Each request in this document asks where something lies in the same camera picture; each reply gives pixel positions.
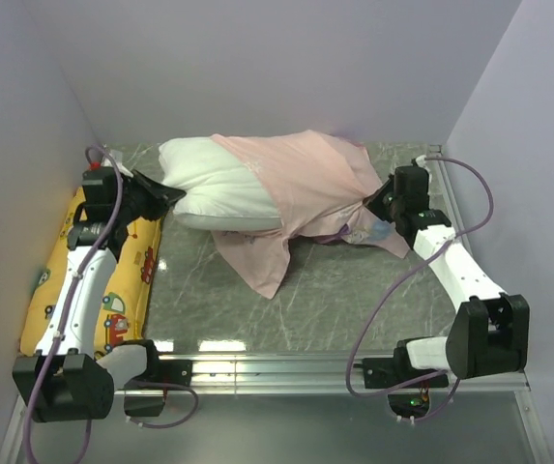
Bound purple princess print pillowcase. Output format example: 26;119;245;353
212;130;409;299

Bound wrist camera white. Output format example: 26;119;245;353
87;150;133;177
411;155;430;171

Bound white pillow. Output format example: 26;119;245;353
159;137;281;232

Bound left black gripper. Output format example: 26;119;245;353
114;169;184;223

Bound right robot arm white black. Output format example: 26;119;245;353
368;161;530;387

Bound aluminium mounting rail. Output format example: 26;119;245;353
111;352;532;395

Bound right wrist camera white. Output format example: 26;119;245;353
411;155;430;171

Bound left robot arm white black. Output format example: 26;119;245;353
13;167;186;422

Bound yellow car print pillow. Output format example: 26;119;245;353
19;189;161;358

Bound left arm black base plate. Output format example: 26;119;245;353
154;359;193;387

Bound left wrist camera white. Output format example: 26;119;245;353
87;150;133;177

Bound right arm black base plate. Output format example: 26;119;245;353
354;358;435;390

